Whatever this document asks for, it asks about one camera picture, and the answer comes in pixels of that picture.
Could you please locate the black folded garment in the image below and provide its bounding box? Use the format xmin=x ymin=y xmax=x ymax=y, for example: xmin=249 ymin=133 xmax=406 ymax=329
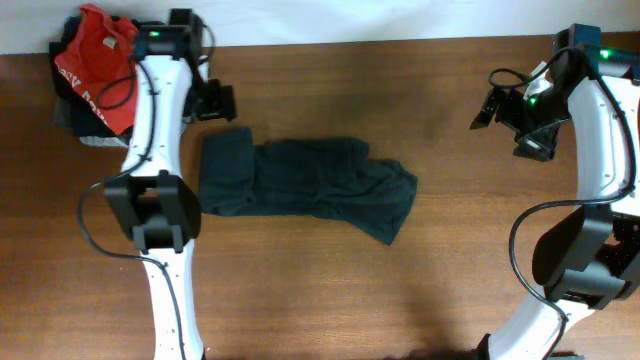
xmin=48 ymin=15 xmax=151 ymax=139

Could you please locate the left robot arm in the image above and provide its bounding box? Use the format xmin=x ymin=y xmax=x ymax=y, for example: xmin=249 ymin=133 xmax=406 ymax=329
xmin=104 ymin=9 xmax=236 ymax=360

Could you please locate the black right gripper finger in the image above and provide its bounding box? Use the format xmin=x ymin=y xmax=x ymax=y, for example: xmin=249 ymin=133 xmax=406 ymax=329
xmin=513 ymin=119 xmax=567 ymax=162
xmin=470 ymin=88 xmax=499 ymax=130

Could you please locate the navy folded garment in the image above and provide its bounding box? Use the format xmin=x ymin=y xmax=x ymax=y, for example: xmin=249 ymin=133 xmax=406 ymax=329
xmin=69 ymin=102 xmax=115 ymax=138

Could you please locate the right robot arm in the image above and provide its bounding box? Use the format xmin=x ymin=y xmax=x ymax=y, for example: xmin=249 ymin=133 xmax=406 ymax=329
xmin=472 ymin=24 xmax=639 ymax=359

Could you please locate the grey folded garment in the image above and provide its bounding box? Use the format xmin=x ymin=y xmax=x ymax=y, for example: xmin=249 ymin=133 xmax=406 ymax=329
xmin=52 ymin=97 xmax=132 ymax=149

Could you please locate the dark green t-shirt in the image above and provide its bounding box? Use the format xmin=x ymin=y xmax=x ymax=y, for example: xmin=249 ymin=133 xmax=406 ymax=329
xmin=198 ymin=128 xmax=418 ymax=245

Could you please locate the orange folded t-shirt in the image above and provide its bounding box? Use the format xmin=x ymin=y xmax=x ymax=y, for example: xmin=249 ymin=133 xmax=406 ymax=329
xmin=54 ymin=4 xmax=138 ymax=135

